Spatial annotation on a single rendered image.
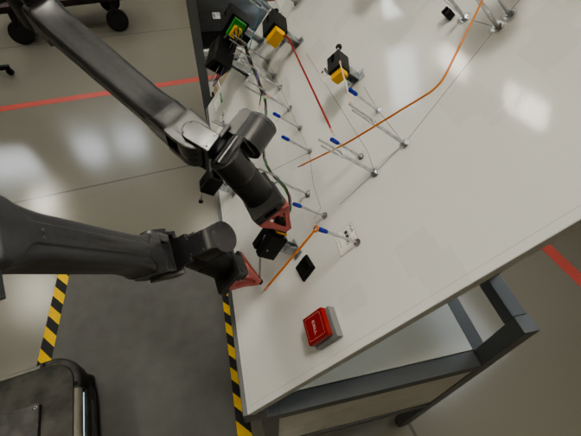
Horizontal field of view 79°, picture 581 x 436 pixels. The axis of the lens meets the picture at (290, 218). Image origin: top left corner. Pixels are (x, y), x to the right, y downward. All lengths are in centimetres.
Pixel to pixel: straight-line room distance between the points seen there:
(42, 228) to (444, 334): 94
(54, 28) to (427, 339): 104
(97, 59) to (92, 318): 157
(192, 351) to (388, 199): 141
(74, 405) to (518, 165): 157
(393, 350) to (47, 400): 127
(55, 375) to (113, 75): 131
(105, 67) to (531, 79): 63
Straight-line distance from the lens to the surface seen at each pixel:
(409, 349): 102
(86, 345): 202
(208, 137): 58
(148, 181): 261
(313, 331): 64
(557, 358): 225
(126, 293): 208
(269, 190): 62
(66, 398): 169
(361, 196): 67
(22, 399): 177
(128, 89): 65
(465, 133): 60
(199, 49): 153
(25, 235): 36
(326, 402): 93
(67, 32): 74
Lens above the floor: 170
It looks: 49 degrees down
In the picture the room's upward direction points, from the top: 3 degrees clockwise
